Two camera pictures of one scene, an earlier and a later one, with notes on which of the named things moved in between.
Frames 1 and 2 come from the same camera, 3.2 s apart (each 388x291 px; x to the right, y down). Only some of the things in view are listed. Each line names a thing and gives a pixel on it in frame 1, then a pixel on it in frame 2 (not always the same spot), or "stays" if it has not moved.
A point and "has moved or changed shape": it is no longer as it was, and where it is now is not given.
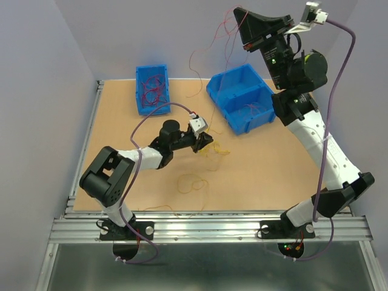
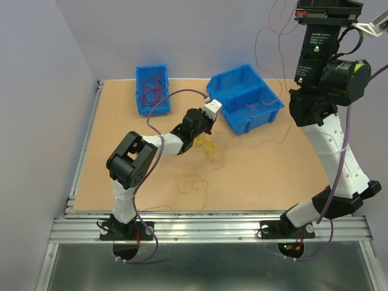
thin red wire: [254, 105] → [267, 103]
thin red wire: [232, 23] has moved or changed shape
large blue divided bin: [244, 97] stays
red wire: [151, 94] stays
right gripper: [254, 25] → [341, 13]
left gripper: [202, 140] → [210, 121]
